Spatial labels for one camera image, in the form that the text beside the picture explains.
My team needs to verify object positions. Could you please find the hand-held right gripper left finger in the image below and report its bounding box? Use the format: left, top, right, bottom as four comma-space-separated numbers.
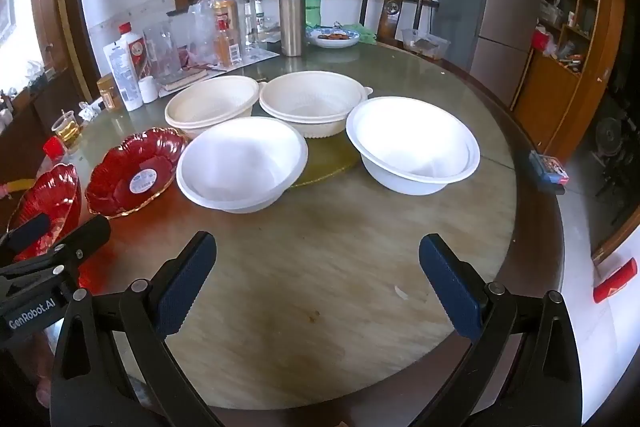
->
49, 231, 226, 427

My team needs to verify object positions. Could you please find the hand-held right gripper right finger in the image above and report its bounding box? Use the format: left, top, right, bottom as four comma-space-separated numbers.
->
410, 233, 583, 427

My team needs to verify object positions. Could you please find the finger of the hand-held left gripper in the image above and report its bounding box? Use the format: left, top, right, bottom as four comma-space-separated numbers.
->
47, 215, 112, 280
0, 213, 52, 258

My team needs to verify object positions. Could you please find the red gold-rimmed scalloped plate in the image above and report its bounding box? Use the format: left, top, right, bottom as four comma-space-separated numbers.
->
7, 163, 83, 258
84, 127, 192, 220

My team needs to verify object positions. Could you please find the white disposable bowl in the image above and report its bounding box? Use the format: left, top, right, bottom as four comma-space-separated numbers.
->
176, 117, 309, 214
346, 97, 481, 196

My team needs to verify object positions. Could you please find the cream ribbed plastic bowl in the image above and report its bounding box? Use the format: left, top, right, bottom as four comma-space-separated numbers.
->
164, 76, 266, 140
258, 71, 373, 138

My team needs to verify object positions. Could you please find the pink and yellow hoop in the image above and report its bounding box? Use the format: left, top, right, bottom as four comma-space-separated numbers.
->
0, 179, 33, 200

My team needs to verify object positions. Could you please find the red bottle cap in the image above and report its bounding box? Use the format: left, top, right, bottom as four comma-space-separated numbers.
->
42, 138, 69, 168

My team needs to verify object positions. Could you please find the clear plastic cup of tea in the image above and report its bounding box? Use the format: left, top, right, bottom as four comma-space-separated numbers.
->
51, 109, 82, 152

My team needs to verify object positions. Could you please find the crumpled clear plastic wrapper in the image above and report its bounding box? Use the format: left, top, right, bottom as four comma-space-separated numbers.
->
77, 99, 103, 122

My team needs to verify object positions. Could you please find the dark wooden sideboard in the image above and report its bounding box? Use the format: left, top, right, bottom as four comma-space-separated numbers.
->
0, 67, 96, 188

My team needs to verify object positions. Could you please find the amber jar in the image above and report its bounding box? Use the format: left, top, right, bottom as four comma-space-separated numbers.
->
96, 74, 122, 111

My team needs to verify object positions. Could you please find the blue card box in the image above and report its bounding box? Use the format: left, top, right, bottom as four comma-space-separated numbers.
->
529, 151, 571, 186

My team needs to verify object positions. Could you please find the small white jar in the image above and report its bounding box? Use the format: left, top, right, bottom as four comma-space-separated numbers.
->
138, 76, 159, 104

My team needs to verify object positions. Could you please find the red pack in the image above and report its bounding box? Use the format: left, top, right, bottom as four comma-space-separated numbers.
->
593, 257, 639, 304

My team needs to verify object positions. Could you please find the white lotion bottle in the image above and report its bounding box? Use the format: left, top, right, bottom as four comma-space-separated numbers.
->
103, 41, 146, 112

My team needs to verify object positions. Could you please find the yellow round glass turntable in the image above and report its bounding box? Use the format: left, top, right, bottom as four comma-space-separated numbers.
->
287, 127, 363, 188

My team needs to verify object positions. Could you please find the brown book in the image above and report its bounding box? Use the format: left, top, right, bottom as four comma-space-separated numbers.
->
159, 66, 211, 94

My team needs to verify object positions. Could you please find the wooden shelf cabinet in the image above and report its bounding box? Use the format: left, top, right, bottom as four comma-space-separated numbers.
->
510, 0, 631, 162

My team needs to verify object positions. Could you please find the black floor fan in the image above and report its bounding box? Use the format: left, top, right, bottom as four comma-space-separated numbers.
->
592, 117, 626, 158

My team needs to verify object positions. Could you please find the small amber liquor bottle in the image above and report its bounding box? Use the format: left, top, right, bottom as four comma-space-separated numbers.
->
215, 21, 243, 68

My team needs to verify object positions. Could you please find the clear plastic food container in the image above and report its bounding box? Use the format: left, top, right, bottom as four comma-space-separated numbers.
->
401, 28, 451, 60

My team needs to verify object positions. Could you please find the orange-labelled clear bottle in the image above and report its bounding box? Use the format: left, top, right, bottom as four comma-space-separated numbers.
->
212, 0, 241, 58

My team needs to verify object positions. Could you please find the green plastic bag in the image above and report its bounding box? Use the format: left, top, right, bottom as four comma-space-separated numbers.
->
342, 23, 378, 45

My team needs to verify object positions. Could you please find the clear glass bottle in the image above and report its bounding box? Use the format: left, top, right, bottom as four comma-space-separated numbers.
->
252, 0, 268, 48

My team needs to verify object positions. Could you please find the blue patterned plate with food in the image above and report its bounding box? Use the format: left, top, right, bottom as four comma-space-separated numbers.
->
306, 27, 361, 49

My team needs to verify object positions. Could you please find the stainless steel thermos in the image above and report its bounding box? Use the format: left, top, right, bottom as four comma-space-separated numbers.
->
278, 0, 307, 58

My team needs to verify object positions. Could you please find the grey refrigerator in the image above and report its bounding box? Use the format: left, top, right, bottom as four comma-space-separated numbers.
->
430, 0, 546, 108

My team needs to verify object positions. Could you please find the dark wooden chair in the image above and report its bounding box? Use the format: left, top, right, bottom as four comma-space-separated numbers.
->
360, 0, 441, 50

